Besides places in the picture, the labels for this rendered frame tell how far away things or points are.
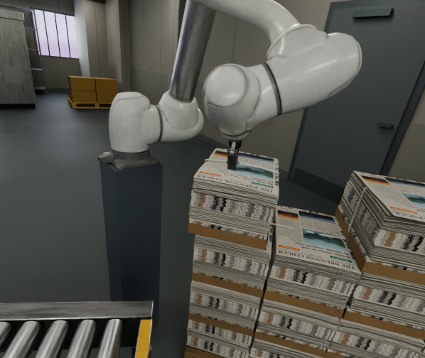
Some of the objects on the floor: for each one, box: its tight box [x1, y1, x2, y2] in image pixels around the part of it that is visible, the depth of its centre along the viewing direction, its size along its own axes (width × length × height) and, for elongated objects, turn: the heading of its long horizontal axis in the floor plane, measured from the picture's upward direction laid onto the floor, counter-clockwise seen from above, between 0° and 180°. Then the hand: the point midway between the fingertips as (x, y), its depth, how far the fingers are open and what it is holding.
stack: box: [184, 205, 425, 358], centre depth 118 cm, size 39×117×83 cm, turn 64°
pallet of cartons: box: [68, 75, 119, 109], centre depth 708 cm, size 93×128×76 cm
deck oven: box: [0, 4, 37, 109], centre depth 586 cm, size 154×119×198 cm
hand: (239, 141), depth 81 cm, fingers open, 13 cm apart
